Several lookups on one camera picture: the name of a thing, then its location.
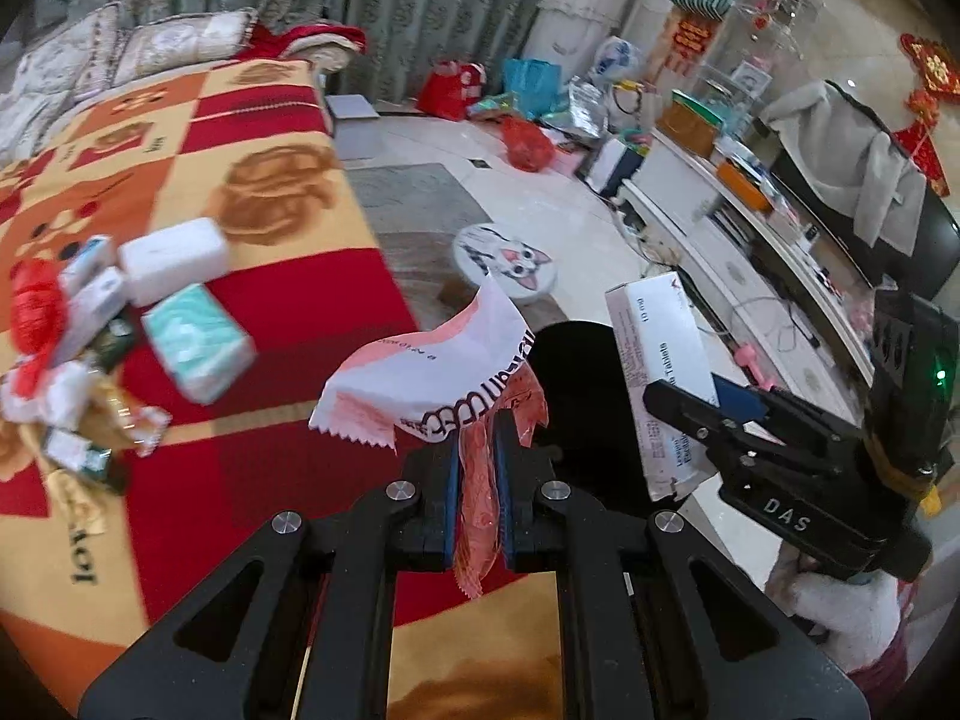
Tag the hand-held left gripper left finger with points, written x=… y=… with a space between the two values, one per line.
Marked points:
x=450 y=510

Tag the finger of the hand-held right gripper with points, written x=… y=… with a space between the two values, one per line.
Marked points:
x=739 y=397
x=690 y=416

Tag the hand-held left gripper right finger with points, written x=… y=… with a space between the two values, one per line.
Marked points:
x=502 y=510

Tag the white medicine box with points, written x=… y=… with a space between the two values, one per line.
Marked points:
x=652 y=345

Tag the black trash bin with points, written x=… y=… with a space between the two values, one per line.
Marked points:
x=577 y=390

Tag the white pink snack wrapper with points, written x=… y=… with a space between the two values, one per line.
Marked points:
x=420 y=367

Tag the white blue carton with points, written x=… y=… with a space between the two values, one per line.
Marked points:
x=94 y=315

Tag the pink dumbbell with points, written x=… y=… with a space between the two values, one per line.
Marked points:
x=757 y=367

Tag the white tv stand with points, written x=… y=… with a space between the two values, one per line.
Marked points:
x=720 y=262

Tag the red yellow printed blanket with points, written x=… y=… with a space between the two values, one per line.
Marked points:
x=262 y=427

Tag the orange box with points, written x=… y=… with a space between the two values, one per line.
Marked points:
x=742 y=187

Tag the black television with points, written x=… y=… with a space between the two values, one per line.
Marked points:
x=817 y=187

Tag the cat print stool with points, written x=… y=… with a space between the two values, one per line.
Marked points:
x=502 y=259

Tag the white navy box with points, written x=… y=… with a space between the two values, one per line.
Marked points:
x=611 y=165

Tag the brown cardboard box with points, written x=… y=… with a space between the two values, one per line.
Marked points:
x=686 y=127

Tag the grey cloth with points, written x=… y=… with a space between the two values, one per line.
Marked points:
x=862 y=142

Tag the teal tissue pack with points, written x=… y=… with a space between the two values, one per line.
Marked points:
x=199 y=341

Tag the grey rug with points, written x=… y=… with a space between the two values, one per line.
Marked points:
x=412 y=202

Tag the red plastic floor bag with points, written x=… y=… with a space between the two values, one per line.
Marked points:
x=525 y=142

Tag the silver foil bag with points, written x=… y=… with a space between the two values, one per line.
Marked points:
x=586 y=109

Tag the orange snack wrapper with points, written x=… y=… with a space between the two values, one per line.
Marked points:
x=131 y=420

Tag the white blue plastic bag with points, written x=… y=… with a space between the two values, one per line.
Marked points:
x=619 y=60

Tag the red hanging ornament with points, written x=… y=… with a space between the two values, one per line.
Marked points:
x=688 y=41

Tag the clear acrylic shelf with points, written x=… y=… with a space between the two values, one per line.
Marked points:
x=757 y=30

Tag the blue shopping bag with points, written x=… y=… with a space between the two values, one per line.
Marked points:
x=532 y=82

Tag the white foam block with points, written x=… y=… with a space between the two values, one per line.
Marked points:
x=172 y=259

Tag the dark green packet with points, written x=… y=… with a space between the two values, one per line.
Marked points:
x=114 y=345

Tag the small green white packet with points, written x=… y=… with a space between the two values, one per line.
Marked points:
x=79 y=457

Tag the red gift bag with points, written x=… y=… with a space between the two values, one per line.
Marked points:
x=446 y=90

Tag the crumpled white wrapper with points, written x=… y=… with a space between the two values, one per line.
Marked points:
x=52 y=394

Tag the flat grey box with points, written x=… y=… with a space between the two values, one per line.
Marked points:
x=352 y=107

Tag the white lace cover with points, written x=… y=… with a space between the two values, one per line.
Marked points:
x=592 y=0

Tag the small white blue box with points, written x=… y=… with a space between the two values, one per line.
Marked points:
x=86 y=262

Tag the green patterned curtain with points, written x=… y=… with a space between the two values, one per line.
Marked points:
x=420 y=7

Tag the folded red blanket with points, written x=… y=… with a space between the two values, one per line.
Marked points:
x=307 y=41

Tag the embroidered white pillow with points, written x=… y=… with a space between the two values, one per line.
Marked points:
x=180 y=45
x=52 y=75

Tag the red wall ornament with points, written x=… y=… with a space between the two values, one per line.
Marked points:
x=934 y=71

